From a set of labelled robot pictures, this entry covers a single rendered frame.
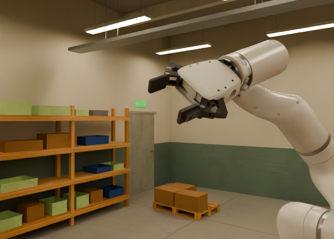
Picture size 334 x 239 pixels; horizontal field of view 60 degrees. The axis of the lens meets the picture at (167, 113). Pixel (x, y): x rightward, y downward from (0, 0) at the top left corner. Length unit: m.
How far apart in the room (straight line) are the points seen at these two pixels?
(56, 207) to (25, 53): 2.82
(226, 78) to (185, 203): 5.51
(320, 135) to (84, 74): 6.08
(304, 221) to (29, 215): 4.96
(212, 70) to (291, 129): 0.26
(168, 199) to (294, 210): 5.51
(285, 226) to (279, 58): 0.45
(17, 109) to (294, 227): 4.66
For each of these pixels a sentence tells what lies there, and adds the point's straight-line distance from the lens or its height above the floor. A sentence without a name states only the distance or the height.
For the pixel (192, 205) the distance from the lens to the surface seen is 5.94.
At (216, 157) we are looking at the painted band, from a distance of 8.21.
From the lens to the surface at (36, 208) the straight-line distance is 5.51.
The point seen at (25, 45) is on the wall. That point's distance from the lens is 5.95.
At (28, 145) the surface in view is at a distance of 5.25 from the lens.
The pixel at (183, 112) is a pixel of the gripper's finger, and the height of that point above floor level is 1.96.
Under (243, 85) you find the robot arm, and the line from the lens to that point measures 0.62.
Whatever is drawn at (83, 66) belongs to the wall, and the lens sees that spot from 6.61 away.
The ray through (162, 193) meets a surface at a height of 0.37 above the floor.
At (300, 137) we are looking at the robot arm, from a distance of 0.76.
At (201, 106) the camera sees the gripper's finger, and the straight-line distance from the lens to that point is 0.51.
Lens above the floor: 1.95
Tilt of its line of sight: 1 degrees up
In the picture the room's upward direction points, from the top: straight up
